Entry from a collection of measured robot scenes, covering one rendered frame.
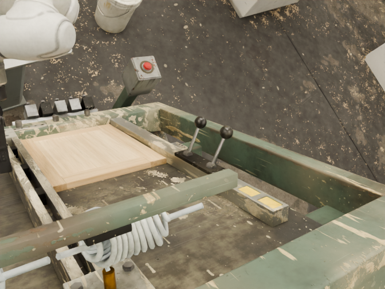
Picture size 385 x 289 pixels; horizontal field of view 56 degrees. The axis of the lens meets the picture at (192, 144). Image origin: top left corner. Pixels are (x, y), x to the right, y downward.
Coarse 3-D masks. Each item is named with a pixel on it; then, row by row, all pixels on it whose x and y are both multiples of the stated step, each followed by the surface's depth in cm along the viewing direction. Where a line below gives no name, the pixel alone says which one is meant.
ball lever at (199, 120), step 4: (200, 116) 108; (196, 120) 108; (200, 120) 108; (204, 120) 108; (196, 124) 108; (200, 124) 108; (204, 124) 108; (196, 128) 109; (196, 132) 109; (196, 136) 109; (192, 140) 109; (192, 144) 109; (188, 148) 110; (184, 152) 110; (188, 152) 109
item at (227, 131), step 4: (224, 128) 99; (228, 128) 99; (220, 132) 99; (224, 132) 98; (228, 132) 98; (232, 132) 99; (224, 136) 99; (228, 136) 99; (224, 140) 100; (220, 144) 100; (220, 148) 100; (216, 152) 100; (216, 156) 100; (212, 160) 101; (208, 164) 100; (212, 164) 100; (212, 168) 99
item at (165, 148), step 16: (128, 128) 140; (144, 144) 129; (160, 144) 122; (176, 160) 111; (192, 176) 105; (224, 192) 93; (240, 192) 88; (256, 208) 84; (272, 208) 80; (288, 208) 82; (272, 224) 80
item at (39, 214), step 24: (24, 168) 98; (24, 192) 85; (48, 192) 83; (48, 216) 73; (96, 240) 37; (72, 264) 59; (120, 264) 53; (72, 288) 47; (96, 288) 48; (120, 288) 48; (144, 288) 48
